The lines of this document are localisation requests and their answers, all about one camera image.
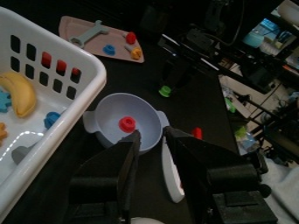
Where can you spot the yellow toy banana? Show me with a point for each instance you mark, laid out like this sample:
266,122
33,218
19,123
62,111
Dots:
22,93

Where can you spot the small red toy piece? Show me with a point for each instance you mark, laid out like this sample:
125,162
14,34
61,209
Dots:
198,133

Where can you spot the black metal stand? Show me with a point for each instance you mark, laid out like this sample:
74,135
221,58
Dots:
259,109

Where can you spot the red toy nut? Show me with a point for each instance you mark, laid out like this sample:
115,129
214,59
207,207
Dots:
127,124

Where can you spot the blue toy gear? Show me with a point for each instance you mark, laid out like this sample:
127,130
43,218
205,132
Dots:
5,100

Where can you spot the green plastic object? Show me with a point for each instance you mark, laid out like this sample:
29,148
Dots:
230,105

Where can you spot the pink tray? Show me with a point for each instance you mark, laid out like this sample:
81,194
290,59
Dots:
113,43

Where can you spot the orange toy gear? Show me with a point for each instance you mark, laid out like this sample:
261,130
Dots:
2,133

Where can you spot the orange toy bolt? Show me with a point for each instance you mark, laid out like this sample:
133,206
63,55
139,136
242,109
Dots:
135,53

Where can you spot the grey toy piece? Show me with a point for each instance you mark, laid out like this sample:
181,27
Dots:
22,152

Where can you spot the white toy knife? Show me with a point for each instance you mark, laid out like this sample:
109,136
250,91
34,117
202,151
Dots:
171,175

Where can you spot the light blue container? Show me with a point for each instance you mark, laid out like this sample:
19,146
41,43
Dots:
255,38

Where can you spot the red toy block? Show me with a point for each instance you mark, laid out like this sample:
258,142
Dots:
46,59

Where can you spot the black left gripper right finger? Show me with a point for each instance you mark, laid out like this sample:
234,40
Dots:
210,163

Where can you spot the white cloth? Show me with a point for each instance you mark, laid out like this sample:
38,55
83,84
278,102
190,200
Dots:
282,186

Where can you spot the red toy bolt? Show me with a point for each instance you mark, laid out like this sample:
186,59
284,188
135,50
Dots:
131,38

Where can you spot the grey toy wrench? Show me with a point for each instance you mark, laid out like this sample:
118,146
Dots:
89,34

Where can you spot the white plastic basket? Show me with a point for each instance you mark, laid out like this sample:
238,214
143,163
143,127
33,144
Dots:
58,96

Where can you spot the green toy nut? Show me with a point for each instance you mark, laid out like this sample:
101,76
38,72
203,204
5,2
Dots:
165,91

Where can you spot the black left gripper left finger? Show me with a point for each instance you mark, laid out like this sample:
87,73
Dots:
113,166

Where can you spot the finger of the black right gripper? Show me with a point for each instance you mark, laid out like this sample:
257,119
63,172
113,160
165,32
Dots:
174,74

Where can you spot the blue toy nut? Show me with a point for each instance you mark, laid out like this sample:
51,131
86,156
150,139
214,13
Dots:
51,119
110,49

